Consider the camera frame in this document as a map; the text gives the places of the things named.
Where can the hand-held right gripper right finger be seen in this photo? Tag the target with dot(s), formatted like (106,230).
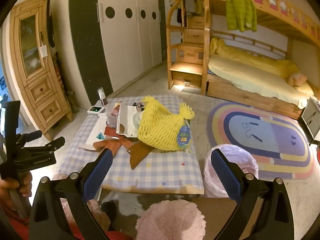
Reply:
(225,175)

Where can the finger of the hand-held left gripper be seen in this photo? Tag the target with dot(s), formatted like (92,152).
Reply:
(33,135)
(56,143)

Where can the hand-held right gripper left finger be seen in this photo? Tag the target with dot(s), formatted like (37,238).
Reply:
(100,172)

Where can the trash bin with white bag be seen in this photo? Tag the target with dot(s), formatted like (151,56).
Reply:
(241,157)

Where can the brown cardboard piece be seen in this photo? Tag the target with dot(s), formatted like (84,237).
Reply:
(137,155)

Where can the yellow foam net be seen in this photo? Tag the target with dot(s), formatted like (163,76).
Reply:
(155,130)

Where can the person's left hand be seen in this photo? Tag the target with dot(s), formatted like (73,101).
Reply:
(26,187)

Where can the orange plush toy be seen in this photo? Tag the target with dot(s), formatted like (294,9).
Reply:
(110,143)

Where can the dark red packet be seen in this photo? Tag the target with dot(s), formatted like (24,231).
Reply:
(111,131)

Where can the wooden cabinet with glass door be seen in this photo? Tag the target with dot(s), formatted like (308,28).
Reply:
(42,90)

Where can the white device with green light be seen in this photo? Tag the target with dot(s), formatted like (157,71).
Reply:
(96,110)

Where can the white striped paper bag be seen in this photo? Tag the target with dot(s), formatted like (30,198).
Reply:
(127,122)

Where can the rainbow oval rug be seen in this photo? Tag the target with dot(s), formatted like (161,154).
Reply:
(262,130)

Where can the checked table cloth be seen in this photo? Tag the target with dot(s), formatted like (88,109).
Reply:
(162,172)

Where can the dark bottle with silver cap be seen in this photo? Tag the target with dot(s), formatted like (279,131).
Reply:
(102,97)

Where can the pink fluffy cloth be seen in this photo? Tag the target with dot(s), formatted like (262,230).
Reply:
(170,220)

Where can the dark blue wrapper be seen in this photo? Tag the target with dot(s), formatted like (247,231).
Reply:
(138,106)

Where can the wooden bunk bed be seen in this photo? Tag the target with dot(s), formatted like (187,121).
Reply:
(240,95)

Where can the white paper tag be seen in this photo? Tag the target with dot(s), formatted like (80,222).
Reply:
(43,51)

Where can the pale yellow bed sheet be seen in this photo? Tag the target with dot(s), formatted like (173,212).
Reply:
(250,77)

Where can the small white cabinet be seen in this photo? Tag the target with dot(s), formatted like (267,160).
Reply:
(311,117)

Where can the dark hanging cloth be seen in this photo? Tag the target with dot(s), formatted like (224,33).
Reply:
(51,30)

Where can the beige plush toy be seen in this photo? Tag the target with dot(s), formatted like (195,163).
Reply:
(296,78)

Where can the yellow duvet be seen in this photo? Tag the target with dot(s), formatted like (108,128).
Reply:
(250,57)

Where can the white wardrobe with round holes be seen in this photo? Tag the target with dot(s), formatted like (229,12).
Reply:
(130,42)

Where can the wooden stair drawers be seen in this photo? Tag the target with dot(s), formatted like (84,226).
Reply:
(190,52)

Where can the green puffer jacket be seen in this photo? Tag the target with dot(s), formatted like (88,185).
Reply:
(240,7)

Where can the grey garment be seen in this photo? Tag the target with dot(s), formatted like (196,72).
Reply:
(190,5)

